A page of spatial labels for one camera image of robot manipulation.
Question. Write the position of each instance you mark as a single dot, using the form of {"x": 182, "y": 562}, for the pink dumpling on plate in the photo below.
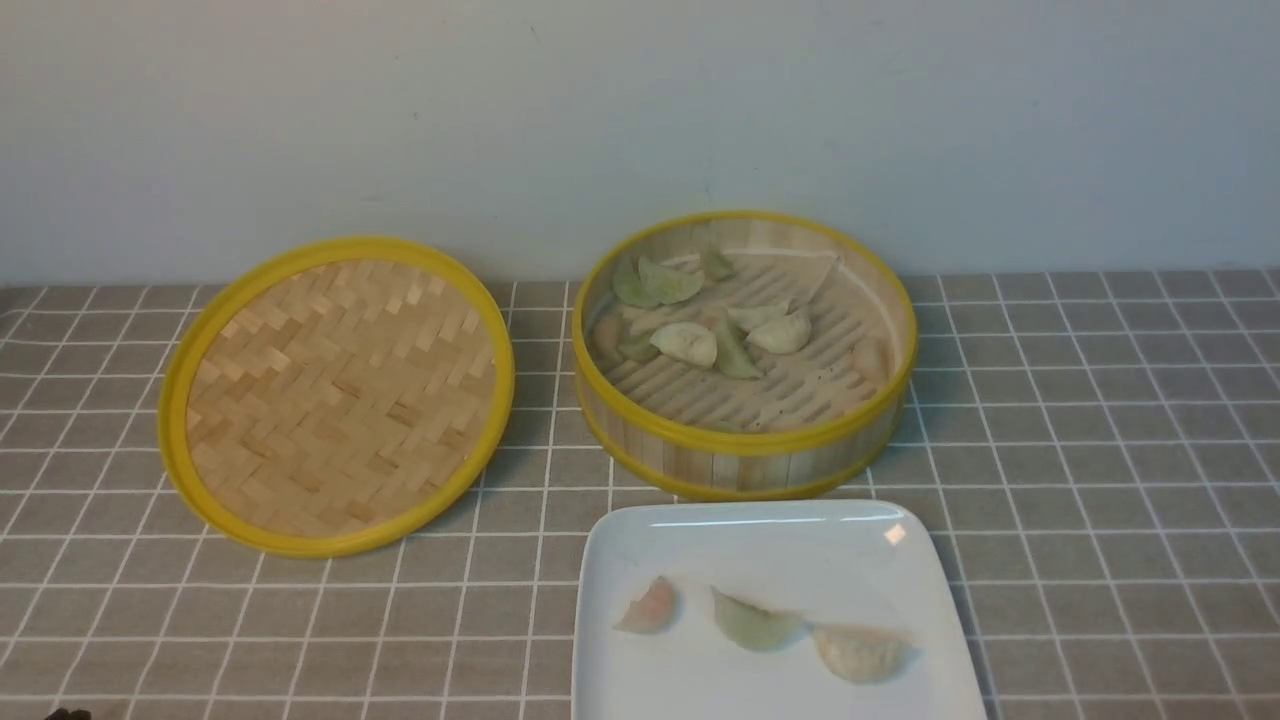
{"x": 653, "y": 611}

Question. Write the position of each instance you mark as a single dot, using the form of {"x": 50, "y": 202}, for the green dumpling on plate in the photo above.
{"x": 751, "y": 627}

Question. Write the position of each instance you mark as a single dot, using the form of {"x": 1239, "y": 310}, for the white square plate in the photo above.
{"x": 831, "y": 562}

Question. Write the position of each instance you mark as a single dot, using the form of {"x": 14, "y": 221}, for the cream dumpling on plate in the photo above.
{"x": 862, "y": 655}

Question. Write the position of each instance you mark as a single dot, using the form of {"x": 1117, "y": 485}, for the pink dumpling steamer left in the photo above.
{"x": 607, "y": 334}

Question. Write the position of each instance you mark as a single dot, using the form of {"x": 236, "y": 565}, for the pink dumpling steamer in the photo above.
{"x": 607, "y": 334}
{"x": 871, "y": 359}

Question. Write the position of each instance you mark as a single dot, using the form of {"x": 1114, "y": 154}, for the white dumpling steamer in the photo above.
{"x": 688, "y": 342}
{"x": 784, "y": 335}

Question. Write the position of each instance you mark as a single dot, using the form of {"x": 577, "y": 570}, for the green dumpling steamer back left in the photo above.
{"x": 628, "y": 286}

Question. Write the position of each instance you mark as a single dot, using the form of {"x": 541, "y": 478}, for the pale green dumpling steamer back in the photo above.
{"x": 667, "y": 285}

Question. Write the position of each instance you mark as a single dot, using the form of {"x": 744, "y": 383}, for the green dumpling steamer centre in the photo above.
{"x": 732, "y": 360}

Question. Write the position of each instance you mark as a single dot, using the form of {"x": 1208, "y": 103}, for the white dumpling steamer right centre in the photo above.
{"x": 784, "y": 335}

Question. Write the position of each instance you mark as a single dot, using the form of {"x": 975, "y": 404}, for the bamboo steamer basket yellow rim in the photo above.
{"x": 810, "y": 423}

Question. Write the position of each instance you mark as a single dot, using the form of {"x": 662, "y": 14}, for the pink dumpling steamer right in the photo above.
{"x": 871, "y": 359}

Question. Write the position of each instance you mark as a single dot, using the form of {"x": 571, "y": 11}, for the woven bamboo steamer lid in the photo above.
{"x": 337, "y": 398}

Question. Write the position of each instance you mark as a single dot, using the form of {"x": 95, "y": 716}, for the grey checked tablecloth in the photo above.
{"x": 1095, "y": 456}

